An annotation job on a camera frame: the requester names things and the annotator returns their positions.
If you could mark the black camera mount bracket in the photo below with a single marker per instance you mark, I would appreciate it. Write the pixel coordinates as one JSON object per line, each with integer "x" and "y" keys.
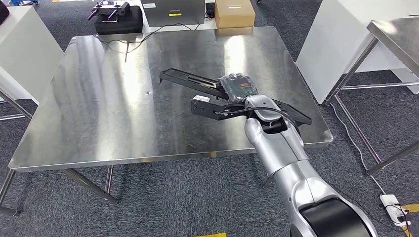
{"x": 206, "y": 109}

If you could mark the black plastic plate frame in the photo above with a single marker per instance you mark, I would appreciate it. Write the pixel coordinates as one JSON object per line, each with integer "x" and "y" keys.
{"x": 186, "y": 78}

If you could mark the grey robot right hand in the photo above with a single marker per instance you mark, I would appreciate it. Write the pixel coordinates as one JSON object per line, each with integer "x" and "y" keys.
{"x": 239, "y": 86}

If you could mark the grey remote controller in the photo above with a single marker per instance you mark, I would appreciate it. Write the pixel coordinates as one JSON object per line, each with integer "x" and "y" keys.
{"x": 109, "y": 7}

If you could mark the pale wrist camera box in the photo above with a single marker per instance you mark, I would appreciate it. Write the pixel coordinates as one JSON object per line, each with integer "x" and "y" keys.
{"x": 201, "y": 98}

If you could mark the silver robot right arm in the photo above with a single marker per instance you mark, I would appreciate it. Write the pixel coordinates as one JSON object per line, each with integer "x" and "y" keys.
{"x": 281, "y": 147}

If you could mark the black power adapter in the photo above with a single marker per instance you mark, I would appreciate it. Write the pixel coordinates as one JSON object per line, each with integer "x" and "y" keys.
{"x": 210, "y": 9}

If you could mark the black carrying case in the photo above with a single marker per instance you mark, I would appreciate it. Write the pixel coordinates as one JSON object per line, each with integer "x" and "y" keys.
{"x": 131, "y": 23}

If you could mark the grey laptop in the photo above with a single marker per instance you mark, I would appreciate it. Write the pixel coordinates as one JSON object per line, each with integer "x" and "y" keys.
{"x": 173, "y": 9}

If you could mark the steel workbench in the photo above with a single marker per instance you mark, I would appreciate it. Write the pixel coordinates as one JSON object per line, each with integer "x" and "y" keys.
{"x": 14, "y": 104}
{"x": 399, "y": 32}
{"x": 98, "y": 114}

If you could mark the white desk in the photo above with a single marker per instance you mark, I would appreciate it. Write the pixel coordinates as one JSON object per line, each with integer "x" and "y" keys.
{"x": 209, "y": 24}

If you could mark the brown cardboard box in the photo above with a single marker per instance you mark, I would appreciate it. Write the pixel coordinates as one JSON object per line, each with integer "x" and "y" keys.
{"x": 234, "y": 16}

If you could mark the yellow floor tape square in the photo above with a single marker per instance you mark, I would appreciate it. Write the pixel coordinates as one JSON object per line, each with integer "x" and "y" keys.
{"x": 413, "y": 208}
{"x": 209, "y": 235}

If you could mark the black pouch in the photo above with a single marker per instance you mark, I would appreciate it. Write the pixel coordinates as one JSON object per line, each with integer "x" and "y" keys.
{"x": 3, "y": 11}

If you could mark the white power strip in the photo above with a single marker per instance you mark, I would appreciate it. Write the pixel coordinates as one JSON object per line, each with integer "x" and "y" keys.
{"x": 391, "y": 206}

